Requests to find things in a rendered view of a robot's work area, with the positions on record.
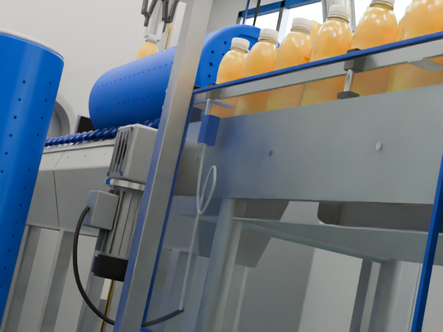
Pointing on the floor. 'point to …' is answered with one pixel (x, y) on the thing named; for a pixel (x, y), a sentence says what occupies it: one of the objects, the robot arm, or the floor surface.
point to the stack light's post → (162, 167)
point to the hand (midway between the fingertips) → (153, 29)
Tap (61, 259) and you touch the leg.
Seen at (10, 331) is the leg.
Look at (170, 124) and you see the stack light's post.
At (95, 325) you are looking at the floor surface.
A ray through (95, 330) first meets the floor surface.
